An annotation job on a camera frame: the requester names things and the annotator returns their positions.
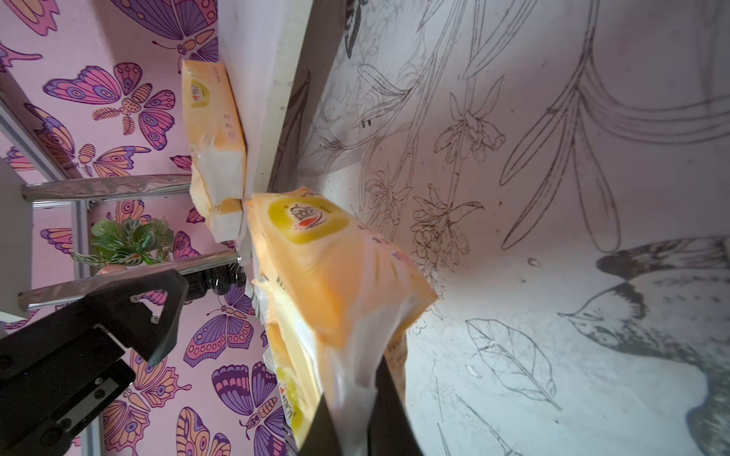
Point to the black vase with plant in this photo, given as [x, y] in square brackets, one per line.
[132, 243]

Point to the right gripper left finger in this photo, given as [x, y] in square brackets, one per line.
[153, 337]

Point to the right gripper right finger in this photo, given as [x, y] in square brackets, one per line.
[389, 430]

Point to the orange tissue pack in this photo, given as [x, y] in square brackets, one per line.
[224, 220]
[334, 294]
[214, 135]

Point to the white two-tier shelf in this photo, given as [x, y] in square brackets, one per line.
[262, 42]

